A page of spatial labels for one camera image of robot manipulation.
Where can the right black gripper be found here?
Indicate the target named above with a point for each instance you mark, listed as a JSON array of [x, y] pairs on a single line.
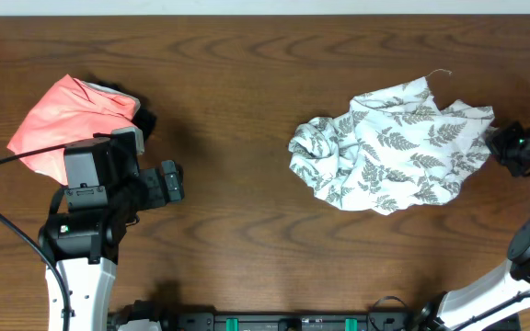
[[498, 140]]

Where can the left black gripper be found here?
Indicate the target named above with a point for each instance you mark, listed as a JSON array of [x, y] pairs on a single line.
[[156, 196]]

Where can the white fern print dress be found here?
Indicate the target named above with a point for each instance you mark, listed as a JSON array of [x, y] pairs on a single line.
[[393, 149]]

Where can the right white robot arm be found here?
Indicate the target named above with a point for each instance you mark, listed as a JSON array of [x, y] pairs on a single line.
[[504, 291]]

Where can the pink folded garment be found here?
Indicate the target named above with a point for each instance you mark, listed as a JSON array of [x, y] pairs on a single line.
[[73, 110]]

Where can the black folded garment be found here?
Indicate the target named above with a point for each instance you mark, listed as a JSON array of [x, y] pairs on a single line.
[[144, 118]]

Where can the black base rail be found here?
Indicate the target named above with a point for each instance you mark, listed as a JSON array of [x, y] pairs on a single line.
[[151, 316]]

